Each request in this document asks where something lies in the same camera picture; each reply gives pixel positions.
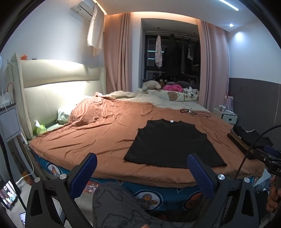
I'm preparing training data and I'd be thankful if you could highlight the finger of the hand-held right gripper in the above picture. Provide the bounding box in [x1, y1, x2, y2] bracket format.
[252, 145, 281, 164]

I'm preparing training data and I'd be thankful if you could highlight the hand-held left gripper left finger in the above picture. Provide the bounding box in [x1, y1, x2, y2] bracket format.
[25, 152, 98, 228]

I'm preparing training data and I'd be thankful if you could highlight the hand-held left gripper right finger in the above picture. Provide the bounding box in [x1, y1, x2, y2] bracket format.
[187, 153, 259, 228]

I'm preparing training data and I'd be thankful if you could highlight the black T-shirt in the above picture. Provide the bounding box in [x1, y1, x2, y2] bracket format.
[123, 119, 227, 169]

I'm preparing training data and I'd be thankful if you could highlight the stack of folded clothes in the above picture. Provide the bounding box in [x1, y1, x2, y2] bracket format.
[227, 125, 274, 159]

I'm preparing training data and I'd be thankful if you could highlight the person's right hand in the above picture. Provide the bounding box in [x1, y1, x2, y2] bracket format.
[266, 175, 281, 213]

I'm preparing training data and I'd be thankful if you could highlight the blue printed bedsheet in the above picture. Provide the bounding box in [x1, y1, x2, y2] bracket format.
[30, 147, 262, 212]

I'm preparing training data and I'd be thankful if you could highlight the orange-brown blanket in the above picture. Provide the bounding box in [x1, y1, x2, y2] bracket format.
[30, 96, 266, 188]

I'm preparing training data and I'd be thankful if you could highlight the white nightstand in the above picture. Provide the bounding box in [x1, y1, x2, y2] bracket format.
[212, 106, 238, 125]

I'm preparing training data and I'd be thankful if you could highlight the person's leg in grey pants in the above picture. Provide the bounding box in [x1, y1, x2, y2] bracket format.
[92, 182, 191, 228]

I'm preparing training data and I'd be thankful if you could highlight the green tissue box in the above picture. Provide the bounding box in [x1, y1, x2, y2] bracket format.
[34, 120, 47, 135]

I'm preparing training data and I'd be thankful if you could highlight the white pillow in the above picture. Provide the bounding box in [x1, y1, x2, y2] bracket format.
[57, 103, 77, 123]

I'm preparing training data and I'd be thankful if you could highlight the smartphone with lit screen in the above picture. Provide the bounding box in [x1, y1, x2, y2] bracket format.
[19, 212, 28, 228]

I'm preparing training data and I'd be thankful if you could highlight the tablet with lit screen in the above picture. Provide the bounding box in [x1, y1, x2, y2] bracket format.
[0, 180, 21, 211]

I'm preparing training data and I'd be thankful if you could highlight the black and white print cloth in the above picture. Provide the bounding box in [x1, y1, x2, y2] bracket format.
[182, 86, 200, 99]

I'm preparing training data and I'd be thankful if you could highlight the cream bear print quilt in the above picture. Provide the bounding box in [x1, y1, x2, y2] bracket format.
[137, 88, 200, 102]

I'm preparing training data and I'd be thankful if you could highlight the cream padded headboard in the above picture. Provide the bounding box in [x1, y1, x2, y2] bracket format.
[5, 53, 107, 141]

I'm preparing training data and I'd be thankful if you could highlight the grey bedside cabinet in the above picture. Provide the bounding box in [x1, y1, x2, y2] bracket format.
[0, 103, 24, 143]

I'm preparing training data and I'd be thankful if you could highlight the pink plush toy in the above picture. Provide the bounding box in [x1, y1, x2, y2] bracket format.
[162, 84, 184, 92]

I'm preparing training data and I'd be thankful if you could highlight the cream duvet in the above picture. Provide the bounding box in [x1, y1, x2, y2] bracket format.
[94, 90, 209, 110]

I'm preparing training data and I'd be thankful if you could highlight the brown plush toy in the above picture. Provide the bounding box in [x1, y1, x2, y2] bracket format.
[159, 79, 176, 88]

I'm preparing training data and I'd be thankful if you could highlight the pink curtain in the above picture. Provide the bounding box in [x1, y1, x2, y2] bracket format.
[198, 20, 230, 110]
[103, 12, 133, 99]

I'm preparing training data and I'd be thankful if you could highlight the white plush toy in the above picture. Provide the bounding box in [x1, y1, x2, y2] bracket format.
[142, 80, 162, 93]

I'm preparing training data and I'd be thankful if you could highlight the white plastic box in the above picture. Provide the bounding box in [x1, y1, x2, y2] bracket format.
[0, 90, 14, 108]

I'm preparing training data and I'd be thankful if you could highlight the grey hanging garment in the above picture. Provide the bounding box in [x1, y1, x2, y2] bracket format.
[187, 37, 195, 61]

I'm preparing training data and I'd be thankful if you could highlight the dark hanging coat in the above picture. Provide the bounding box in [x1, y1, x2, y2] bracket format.
[164, 33, 182, 77]

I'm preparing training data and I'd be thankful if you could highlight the floral hanging garment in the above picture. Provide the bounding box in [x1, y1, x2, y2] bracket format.
[155, 34, 163, 68]

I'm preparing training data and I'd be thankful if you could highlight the white hanging shirt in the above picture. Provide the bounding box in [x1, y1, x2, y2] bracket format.
[87, 3, 104, 56]

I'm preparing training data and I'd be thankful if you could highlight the ceiling light strip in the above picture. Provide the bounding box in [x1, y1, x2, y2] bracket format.
[217, 0, 240, 11]

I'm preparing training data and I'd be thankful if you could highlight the white air conditioner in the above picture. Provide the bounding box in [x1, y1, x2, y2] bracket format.
[71, 0, 99, 17]

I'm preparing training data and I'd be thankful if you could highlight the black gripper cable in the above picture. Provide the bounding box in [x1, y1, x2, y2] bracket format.
[234, 124, 281, 182]

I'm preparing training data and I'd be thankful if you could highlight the white power cable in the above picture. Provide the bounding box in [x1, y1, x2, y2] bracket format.
[15, 132, 35, 185]

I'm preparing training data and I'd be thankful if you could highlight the white wire rack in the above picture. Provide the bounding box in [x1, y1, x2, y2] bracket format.
[224, 91, 234, 113]

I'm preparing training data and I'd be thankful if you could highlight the red cable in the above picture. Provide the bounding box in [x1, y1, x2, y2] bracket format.
[6, 82, 16, 103]

